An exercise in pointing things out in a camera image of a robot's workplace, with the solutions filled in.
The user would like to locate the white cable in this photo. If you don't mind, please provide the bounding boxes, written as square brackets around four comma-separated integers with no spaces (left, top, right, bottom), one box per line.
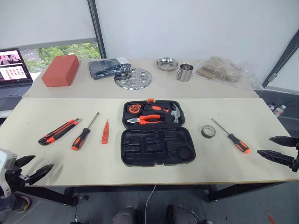
[142,184,157,224]

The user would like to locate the orange handled pliers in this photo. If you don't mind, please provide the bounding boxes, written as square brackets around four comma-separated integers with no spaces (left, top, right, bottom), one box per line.
[126,114,164,126]

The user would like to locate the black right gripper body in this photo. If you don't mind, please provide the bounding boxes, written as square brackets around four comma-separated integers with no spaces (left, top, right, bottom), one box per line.
[291,137,299,173]

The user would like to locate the black table frame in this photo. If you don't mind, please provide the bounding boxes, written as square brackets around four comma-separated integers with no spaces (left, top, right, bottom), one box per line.
[14,181,291,206]

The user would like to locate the clear plastic bag with packets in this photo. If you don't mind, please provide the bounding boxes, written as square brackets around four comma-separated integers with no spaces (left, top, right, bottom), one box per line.
[192,55,263,91]

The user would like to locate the dark blue folded cloth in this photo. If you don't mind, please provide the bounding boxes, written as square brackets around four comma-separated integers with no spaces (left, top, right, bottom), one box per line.
[88,56,132,81]

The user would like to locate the thick handled Phillips screwdriver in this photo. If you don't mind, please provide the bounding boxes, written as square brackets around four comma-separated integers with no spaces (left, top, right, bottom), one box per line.
[71,112,100,151]

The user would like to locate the red rectangular box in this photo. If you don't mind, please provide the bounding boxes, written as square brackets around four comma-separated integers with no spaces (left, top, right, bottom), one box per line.
[41,55,80,88]

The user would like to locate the black slanted window frame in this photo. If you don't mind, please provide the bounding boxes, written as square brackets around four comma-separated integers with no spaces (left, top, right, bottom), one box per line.
[261,29,299,90]

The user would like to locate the slim handled screwdriver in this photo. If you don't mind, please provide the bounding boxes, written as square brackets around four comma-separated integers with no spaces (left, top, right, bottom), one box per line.
[211,118,252,154]

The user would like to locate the orange black utility knife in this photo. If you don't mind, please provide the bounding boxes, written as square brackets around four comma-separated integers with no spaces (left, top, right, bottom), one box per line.
[37,118,82,146]

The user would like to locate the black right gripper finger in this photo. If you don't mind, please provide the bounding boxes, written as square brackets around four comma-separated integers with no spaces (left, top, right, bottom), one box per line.
[268,135,298,148]
[256,149,295,167]

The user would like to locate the dark rounded shape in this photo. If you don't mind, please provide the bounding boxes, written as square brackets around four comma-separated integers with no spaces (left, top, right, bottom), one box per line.
[112,206,141,224]

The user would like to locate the orange black tape measure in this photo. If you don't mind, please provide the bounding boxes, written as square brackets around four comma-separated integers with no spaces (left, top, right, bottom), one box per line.
[127,104,141,115]

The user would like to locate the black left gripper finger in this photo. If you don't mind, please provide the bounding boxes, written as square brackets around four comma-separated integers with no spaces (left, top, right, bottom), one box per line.
[15,155,36,168]
[28,163,54,185]

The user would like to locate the orange voltage tester pen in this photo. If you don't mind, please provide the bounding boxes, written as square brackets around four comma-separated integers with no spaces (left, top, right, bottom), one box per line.
[100,118,110,145]

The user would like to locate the black tool case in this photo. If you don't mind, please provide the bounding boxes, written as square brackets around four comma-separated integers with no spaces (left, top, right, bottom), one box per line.
[120,99,197,167]

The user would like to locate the white plastic bottle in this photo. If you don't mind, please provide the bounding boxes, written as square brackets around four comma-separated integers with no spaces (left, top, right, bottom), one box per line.
[274,105,287,118]

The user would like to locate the steel mug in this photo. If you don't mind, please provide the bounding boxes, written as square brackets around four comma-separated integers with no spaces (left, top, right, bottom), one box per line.
[176,63,195,83]

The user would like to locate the perforated steel steamer plate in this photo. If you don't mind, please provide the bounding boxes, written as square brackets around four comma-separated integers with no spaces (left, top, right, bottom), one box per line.
[114,67,153,90]

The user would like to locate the small steel bowl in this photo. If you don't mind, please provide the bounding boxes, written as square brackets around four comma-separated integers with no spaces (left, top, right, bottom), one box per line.
[156,57,179,71]

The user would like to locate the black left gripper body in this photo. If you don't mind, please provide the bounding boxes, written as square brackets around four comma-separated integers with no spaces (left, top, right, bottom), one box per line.
[5,163,31,187]

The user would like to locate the steel claw hammer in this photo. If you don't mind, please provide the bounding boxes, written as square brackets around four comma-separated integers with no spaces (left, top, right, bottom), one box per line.
[142,103,184,124]

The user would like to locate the grey electrical tape roll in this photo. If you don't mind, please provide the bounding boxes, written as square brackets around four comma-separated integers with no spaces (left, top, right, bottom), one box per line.
[200,125,217,139]

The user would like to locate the open laptop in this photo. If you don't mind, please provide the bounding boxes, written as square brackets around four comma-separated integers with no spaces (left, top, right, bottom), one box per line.
[0,48,35,112]

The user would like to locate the dark window frame post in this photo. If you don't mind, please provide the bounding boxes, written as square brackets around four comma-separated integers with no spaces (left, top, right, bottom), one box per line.
[87,0,107,59]

